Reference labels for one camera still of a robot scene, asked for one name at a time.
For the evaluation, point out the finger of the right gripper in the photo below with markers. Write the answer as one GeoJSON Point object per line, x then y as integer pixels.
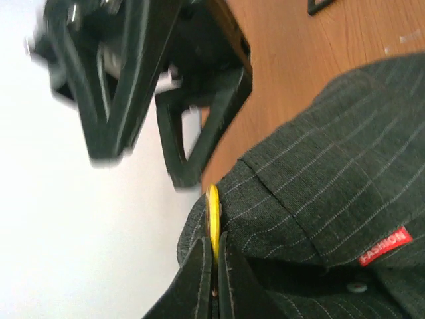
{"type": "Point", "coordinates": [113, 53]}

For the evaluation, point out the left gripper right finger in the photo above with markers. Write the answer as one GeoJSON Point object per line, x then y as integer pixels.
{"type": "Point", "coordinates": [240, 295]}

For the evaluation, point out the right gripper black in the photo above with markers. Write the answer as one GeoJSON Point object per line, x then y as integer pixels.
{"type": "Point", "coordinates": [203, 41]}

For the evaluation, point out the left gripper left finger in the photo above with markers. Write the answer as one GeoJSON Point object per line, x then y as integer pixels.
{"type": "Point", "coordinates": [189, 296]}

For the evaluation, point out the yellow round brooch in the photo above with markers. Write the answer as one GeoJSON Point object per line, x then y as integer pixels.
{"type": "Point", "coordinates": [213, 216]}

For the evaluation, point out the dark pinstriped shirt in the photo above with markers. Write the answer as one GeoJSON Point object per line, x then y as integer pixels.
{"type": "Point", "coordinates": [329, 209]}

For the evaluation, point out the black square frame tray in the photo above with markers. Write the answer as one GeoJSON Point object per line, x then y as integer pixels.
{"type": "Point", "coordinates": [315, 6]}

